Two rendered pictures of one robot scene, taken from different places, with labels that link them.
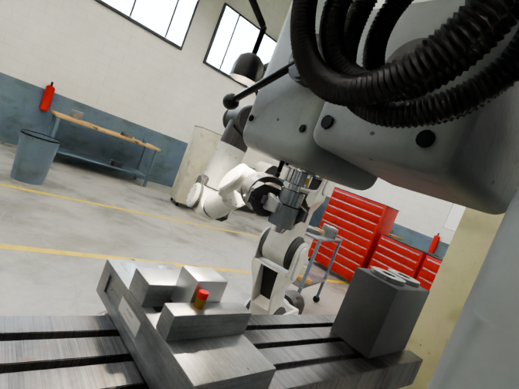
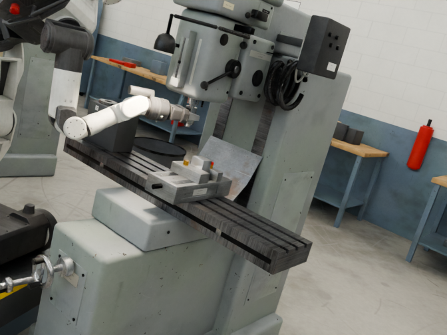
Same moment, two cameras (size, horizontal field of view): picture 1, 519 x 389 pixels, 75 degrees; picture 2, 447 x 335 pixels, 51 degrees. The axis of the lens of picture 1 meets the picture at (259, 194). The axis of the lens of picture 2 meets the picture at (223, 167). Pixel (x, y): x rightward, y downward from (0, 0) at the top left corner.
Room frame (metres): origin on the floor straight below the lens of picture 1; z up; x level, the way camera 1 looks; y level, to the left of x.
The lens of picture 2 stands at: (0.87, 1.81, 1.51)
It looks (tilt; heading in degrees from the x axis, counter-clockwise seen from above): 14 degrees down; 257
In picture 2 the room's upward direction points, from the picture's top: 15 degrees clockwise
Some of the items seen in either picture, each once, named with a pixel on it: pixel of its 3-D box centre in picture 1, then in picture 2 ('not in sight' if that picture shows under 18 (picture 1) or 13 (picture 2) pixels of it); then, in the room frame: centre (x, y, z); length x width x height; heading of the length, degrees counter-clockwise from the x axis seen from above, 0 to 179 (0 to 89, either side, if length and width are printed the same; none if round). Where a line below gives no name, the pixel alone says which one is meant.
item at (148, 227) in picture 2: not in sight; (165, 212); (0.61, -0.05, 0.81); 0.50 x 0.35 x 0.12; 41
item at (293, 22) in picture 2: not in sight; (284, 32); (0.24, -0.38, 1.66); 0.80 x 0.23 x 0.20; 41
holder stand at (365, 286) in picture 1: (381, 308); (111, 124); (0.91, -0.43, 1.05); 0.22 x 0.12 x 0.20; 133
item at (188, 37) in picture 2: not in sight; (183, 58); (0.70, 0.02, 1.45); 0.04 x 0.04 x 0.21; 41
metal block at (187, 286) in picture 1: (198, 290); (200, 165); (0.54, 0.04, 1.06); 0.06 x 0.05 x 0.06; 134
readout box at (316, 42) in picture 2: not in sight; (324, 48); (0.17, 0.00, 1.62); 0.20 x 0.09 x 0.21; 41
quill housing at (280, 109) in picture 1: (337, 84); (205, 56); (0.61, -0.06, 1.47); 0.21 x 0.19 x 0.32; 131
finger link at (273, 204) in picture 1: (270, 203); (192, 117); (0.60, -0.02, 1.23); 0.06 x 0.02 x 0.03; 20
